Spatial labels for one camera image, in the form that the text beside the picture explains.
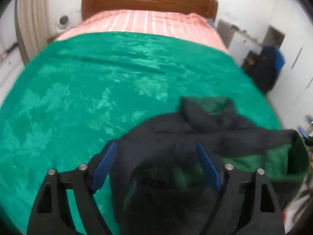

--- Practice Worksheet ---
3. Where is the black puffer jacket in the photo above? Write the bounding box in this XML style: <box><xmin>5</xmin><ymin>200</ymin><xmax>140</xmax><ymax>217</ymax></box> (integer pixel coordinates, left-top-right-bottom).
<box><xmin>109</xmin><ymin>97</ymin><xmax>309</xmax><ymax>234</ymax></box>

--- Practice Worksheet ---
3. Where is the black clothes pile on chair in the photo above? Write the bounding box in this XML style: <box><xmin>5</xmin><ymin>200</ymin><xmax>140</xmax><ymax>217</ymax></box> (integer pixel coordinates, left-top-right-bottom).
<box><xmin>241</xmin><ymin>46</ymin><xmax>280</xmax><ymax>95</ymax></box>

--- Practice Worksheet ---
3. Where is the green satin bedspread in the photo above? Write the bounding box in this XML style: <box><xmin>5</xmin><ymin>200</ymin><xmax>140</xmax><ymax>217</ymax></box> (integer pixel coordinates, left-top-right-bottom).
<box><xmin>1</xmin><ymin>32</ymin><xmax>281</xmax><ymax>232</ymax></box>

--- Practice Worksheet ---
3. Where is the white wardrobe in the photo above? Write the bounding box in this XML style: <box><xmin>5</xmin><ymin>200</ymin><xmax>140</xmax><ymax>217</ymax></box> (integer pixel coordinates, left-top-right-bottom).
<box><xmin>267</xmin><ymin>0</ymin><xmax>312</xmax><ymax>128</ymax></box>

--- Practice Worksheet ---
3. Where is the blue garment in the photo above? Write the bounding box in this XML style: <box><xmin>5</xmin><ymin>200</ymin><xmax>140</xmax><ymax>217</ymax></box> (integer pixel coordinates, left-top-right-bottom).
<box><xmin>274</xmin><ymin>47</ymin><xmax>285</xmax><ymax>76</ymax></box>

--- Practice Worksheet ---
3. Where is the white bedside cabinet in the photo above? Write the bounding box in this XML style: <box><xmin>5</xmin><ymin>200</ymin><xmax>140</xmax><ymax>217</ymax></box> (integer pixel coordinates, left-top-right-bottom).
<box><xmin>216</xmin><ymin>19</ymin><xmax>262</xmax><ymax>67</ymax></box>

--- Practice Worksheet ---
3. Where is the pink striped bed sheet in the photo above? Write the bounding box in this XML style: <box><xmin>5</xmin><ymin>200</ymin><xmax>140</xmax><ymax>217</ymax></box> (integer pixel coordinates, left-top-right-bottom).
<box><xmin>56</xmin><ymin>10</ymin><xmax>228</xmax><ymax>53</ymax></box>

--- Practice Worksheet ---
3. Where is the beige curtain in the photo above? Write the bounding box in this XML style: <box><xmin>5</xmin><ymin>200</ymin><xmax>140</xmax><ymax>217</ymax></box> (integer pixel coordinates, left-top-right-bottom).
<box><xmin>15</xmin><ymin>0</ymin><xmax>50</xmax><ymax>64</ymax></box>

